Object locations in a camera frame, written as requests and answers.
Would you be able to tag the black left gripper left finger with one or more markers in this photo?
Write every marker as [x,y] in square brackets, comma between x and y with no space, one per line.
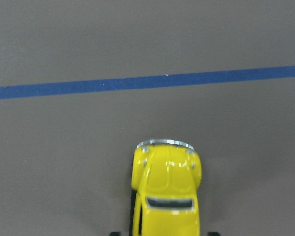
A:
[115,233]

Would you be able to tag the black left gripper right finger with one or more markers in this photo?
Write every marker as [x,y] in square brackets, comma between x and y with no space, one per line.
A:
[213,233]

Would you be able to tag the yellow beetle toy car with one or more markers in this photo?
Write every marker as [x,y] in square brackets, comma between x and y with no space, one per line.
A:
[166,175]

